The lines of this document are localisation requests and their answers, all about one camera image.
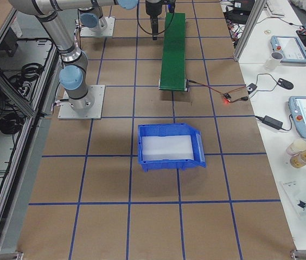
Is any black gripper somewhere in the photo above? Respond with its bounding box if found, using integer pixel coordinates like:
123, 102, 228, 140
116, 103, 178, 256
145, 0, 166, 41

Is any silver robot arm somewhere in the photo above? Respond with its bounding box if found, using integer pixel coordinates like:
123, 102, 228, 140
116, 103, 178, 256
78, 6, 107, 32
10, 1, 138, 119

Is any green conveyor belt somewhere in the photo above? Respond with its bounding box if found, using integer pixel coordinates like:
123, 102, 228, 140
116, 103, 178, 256
159, 12, 188, 92

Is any small sensor board red LED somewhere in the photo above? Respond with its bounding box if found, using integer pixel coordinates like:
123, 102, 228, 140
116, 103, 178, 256
223, 93, 231, 101

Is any blue plastic bin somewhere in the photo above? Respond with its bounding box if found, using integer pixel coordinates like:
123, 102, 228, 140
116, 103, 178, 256
137, 123, 206, 172

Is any white foam sheet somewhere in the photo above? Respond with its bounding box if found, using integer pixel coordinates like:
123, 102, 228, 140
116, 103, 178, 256
141, 135, 194, 161

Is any white mug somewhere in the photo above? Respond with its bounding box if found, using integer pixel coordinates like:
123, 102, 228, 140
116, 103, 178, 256
264, 51, 283, 71

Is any black round puck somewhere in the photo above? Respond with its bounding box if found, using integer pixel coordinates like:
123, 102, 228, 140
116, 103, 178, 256
277, 78, 294, 90

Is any far teach pendant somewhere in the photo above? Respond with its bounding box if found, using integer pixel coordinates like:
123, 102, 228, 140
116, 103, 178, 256
270, 36, 306, 64

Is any black power adapter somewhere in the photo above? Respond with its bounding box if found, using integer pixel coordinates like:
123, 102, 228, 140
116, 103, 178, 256
262, 115, 283, 130

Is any plastic cup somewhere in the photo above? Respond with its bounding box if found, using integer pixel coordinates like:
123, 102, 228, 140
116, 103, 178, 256
286, 139, 306, 155

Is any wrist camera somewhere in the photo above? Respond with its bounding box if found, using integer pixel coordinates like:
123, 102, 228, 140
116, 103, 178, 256
164, 0, 176, 14

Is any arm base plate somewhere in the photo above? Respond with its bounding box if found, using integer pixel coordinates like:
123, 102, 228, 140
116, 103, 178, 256
58, 85, 105, 120
80, 16, 116, 38

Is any aluminium frame post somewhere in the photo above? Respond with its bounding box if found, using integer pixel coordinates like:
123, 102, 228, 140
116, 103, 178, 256
233, 0, 266, 62

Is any red black conveyor cable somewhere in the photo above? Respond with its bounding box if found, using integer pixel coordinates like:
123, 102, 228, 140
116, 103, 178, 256
187, 79, 249, 104

